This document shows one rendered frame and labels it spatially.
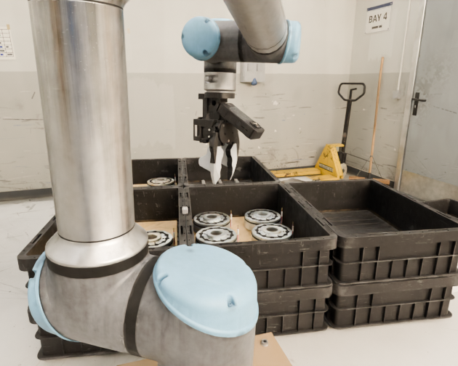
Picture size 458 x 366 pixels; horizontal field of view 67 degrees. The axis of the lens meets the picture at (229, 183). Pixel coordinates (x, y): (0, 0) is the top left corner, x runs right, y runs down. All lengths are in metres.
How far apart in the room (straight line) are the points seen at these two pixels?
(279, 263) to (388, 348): 0.29
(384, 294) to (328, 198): 0.39
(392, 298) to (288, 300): 0.24
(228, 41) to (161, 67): 3.46
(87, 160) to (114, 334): 0.19
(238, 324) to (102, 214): 0.18
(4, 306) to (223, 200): 0.62
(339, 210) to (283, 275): 0.48
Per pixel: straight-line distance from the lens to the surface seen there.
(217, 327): 0.37
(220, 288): 0.37
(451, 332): 0.95
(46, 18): 0.37
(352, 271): 0.79
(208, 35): 0.68
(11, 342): 0.92
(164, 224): 1.02
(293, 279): 0.74
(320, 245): 0.71
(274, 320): 0.79
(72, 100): 0.36
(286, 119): 4.65
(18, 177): 4.32
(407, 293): 0.89
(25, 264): 0.71
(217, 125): 0.79
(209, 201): 1.03
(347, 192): 1.15
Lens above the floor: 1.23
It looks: 16 degrees down
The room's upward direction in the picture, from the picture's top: straight up
